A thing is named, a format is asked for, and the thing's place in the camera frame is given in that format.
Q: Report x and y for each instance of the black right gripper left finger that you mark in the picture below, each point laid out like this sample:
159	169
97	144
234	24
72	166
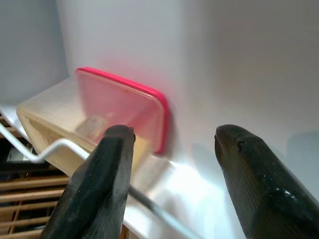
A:
99	186

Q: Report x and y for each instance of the wooden wine rack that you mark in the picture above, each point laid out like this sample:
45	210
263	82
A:
30	194

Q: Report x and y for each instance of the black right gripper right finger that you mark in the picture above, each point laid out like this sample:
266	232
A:
261	189

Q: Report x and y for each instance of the clear container with pink lid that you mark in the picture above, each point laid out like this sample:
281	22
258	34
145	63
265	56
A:
112	99

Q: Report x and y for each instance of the small white-lined fridge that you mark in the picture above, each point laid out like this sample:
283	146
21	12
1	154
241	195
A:
124	37

